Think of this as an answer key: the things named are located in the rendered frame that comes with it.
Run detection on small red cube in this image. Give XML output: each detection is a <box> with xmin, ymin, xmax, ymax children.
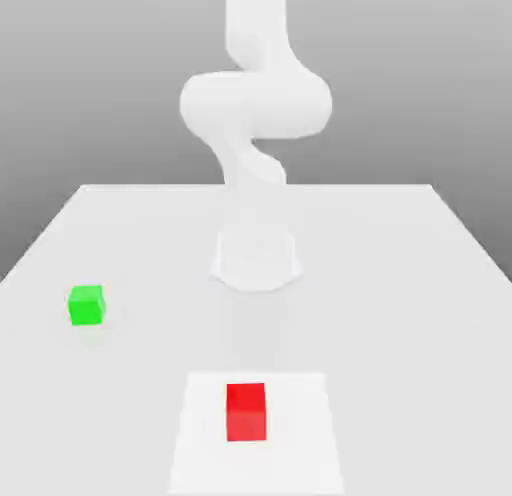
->
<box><xmin>225</xmin><ymin>382</ymin><xmax>268</xmax><ymax>443</ymax></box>

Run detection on small green cube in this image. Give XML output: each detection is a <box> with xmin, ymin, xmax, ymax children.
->
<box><xmin>66</xmin><ymin>284</ymin><xmax>108</xmax><ymax>327</ymax></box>

